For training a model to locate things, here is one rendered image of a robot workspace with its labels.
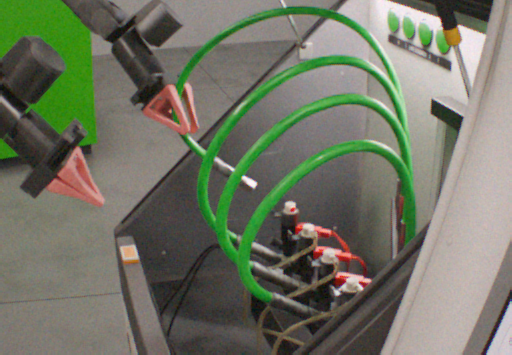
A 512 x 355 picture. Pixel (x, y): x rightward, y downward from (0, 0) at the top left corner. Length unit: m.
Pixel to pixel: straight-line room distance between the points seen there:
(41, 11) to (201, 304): 3.08
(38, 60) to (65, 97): 3.53
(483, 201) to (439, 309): 0.13
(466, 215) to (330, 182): 0.79
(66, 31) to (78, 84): 0.37
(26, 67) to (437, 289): 0.53
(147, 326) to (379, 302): 0.46
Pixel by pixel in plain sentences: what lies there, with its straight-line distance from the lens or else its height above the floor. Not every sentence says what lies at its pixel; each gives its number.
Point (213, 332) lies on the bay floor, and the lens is 1.26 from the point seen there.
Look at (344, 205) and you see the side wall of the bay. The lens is 1.46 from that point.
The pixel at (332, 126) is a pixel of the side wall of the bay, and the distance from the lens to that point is 1.38.
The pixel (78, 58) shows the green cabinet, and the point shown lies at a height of 0.68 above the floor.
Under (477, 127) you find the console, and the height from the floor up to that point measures 1.38.
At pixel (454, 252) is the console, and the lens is 0.67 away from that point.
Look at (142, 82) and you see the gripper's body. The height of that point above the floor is 1.30.
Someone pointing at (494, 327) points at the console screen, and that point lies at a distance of 0.61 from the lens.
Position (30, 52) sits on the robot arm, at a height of 1.43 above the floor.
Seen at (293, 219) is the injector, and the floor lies 1.11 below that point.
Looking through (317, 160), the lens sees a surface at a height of 1.31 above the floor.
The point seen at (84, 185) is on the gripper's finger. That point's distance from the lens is 0.82.
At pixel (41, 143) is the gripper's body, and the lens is 0.81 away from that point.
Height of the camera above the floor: 1.58
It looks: 21 degrees down
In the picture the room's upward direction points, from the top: straight up
